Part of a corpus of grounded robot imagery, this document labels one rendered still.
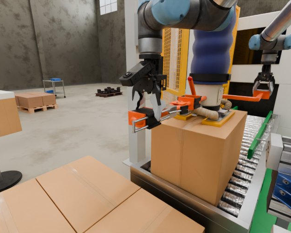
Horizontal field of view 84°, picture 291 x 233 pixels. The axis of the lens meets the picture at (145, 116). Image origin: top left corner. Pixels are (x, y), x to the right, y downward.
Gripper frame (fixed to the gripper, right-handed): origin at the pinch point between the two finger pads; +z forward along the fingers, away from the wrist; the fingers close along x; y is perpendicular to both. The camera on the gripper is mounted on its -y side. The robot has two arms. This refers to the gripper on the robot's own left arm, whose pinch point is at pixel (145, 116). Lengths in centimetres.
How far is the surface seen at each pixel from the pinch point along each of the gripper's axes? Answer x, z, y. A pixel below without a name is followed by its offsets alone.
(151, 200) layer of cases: 9, 54, 17
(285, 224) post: -54, 81, 79
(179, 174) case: 0, 41, 30
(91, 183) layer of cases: 47, 54, 4
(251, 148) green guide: -26, 44, 101
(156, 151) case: 15.7, 32.0, 29.8
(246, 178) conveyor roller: -28, 55, 73
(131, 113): 2.8, -1.4, -3.8
